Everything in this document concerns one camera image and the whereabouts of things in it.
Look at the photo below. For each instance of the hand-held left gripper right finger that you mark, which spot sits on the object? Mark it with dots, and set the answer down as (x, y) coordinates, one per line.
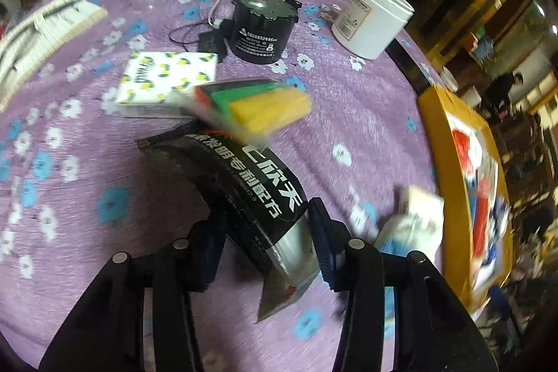
(325, 241)

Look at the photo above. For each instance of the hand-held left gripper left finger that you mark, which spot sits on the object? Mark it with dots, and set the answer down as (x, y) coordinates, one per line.
(209, 254)

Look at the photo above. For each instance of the black sock packet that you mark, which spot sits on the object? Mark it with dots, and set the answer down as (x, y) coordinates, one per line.
(244, 180)

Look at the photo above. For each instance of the white soft packet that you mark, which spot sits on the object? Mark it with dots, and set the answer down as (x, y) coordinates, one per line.
(414, 219)

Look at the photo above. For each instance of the yellow green red sponge pack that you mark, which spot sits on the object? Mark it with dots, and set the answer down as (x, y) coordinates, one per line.
(261, 110)

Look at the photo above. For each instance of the yellow-edged shallow box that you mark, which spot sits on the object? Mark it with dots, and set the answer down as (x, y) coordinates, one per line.
(440, 136)

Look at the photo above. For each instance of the lemon print tissue pack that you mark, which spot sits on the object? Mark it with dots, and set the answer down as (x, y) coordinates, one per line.
(165, 80)

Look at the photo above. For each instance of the purple floral tablecloth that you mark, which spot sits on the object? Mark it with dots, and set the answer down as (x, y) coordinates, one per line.
(109, 163)

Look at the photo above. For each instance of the red cloth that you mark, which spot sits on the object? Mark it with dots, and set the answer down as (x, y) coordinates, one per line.
(464, 152)

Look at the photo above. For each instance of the black smartphone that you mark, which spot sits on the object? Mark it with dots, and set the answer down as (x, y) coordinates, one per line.
(407, 64)

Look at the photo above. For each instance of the black cylindrical motor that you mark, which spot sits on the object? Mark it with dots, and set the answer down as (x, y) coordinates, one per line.
(261, 27)

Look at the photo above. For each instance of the white plastic jar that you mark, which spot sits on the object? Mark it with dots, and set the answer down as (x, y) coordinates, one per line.
(370, 19)

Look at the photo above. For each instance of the paper notebook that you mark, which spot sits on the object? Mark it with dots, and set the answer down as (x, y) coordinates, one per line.
(43, 36)

